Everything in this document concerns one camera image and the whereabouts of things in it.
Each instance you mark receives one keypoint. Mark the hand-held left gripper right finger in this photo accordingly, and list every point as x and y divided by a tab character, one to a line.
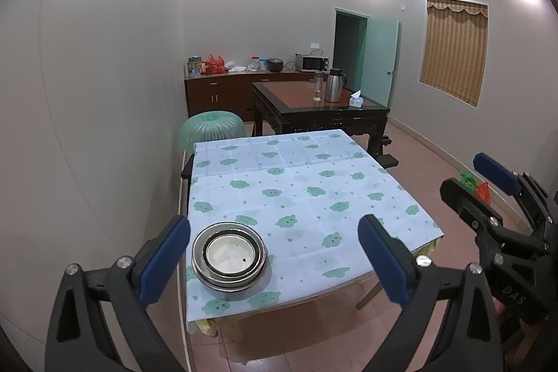
383	258

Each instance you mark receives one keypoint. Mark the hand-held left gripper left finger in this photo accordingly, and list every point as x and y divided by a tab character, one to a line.
168	258

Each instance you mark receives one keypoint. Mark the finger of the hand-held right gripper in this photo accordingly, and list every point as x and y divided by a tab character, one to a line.
462	197
497	176

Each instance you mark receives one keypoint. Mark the medium stainless steel bowl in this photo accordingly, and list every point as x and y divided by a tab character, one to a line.
200	254

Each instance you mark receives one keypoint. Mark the white enamel bowl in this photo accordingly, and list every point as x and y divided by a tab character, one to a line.
229	254

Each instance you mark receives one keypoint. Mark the large stainless steel bowl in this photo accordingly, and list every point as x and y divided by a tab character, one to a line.
226	287

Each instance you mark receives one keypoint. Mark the person's right hand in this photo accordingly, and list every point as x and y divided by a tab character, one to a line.
499	306

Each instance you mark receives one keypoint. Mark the green toy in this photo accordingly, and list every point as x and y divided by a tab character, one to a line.
468	179

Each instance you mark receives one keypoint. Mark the orange plastic item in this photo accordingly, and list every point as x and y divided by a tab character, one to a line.
483	193

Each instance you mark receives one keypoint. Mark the light wooden table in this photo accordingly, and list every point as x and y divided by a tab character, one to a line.
368	295

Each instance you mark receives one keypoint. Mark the table with green-patterned cloth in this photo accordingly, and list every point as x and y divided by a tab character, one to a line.
305	180

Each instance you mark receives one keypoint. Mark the striped window blind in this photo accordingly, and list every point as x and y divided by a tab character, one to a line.
453	49

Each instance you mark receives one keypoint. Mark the green mesh food cover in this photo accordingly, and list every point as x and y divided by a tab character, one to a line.
211	128

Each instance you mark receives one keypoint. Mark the white tissue box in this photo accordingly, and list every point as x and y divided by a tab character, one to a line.
356	101

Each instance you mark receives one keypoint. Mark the teal door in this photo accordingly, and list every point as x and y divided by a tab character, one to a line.
379	58

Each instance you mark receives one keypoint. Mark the steel thermos kettle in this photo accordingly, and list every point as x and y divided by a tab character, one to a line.
333	86

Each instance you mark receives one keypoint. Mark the brown wooden sideboard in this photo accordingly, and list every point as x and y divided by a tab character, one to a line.
218	93

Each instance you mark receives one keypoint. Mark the glass bottle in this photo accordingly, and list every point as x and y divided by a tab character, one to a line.
318	86

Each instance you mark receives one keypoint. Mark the dark wooden table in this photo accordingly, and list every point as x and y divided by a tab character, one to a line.
296	93

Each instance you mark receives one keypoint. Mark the green lid jar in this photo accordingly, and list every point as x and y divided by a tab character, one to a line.
195	67

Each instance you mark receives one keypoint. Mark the red plastic bag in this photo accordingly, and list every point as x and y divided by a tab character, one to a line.
216	64

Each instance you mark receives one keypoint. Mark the white microwave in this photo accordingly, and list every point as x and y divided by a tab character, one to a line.
310	62

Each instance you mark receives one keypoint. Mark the white plastic bag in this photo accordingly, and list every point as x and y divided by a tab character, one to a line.
237	68

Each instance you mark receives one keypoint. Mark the clear plastic container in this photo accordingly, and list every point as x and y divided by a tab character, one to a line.
254	63

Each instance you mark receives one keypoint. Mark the blue lid white jar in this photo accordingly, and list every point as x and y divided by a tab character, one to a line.
263	64

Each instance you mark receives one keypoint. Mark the black rice cooker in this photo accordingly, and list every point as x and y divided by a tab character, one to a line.
275	65

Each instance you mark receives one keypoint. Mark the green door frame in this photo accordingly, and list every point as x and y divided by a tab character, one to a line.
346	49

